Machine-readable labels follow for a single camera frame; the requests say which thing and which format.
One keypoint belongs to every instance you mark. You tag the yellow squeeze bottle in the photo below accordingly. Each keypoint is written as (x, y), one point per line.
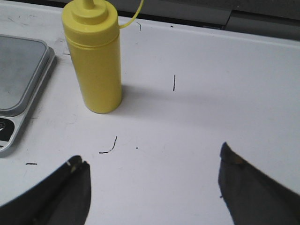
(92, 32)

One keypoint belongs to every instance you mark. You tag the grey stone counter ledge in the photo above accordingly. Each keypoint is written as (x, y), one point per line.
(273, 18)

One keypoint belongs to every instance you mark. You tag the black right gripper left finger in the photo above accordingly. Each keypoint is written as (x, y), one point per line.
(62, 198)

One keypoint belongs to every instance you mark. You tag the silver digital kitchen scale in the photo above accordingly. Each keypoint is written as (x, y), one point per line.
(25, 65)

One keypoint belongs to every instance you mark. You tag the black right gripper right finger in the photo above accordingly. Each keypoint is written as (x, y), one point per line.
(252, 197)

